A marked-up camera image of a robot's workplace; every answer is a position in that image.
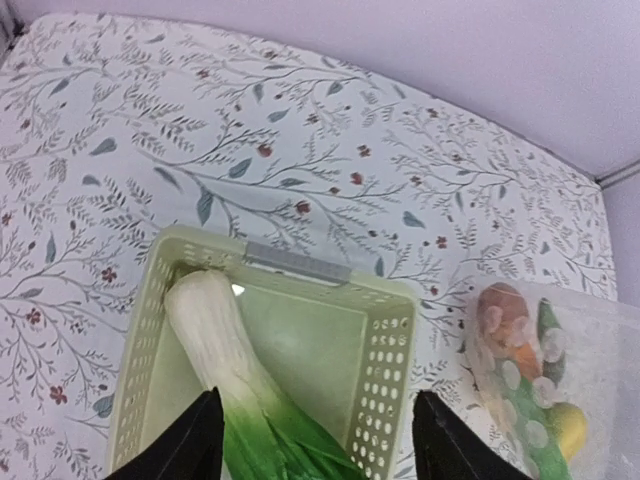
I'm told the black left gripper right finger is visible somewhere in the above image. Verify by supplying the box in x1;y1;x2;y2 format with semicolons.
413;390;529;480

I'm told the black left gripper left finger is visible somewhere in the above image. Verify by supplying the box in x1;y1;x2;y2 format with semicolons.
107;388;224;480

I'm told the green bok choy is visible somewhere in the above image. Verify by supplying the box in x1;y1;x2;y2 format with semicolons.
164;270;364;479

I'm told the green cucumber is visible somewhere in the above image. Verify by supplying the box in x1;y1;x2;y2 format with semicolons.
512;298;571;479

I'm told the yellow lemon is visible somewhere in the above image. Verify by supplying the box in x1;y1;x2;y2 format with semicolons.
547;402;588;462

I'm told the clear zip top bag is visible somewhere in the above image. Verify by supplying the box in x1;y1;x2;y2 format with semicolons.
465;276;639;479

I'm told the brown bread roll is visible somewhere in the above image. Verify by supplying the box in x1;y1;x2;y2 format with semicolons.
476;282;529;358

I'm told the pale green perforated basket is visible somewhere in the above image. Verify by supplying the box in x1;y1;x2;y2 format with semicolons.
107;226;416;479

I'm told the floral patterned table mat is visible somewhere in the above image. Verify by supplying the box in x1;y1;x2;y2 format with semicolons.
1;14;616;479

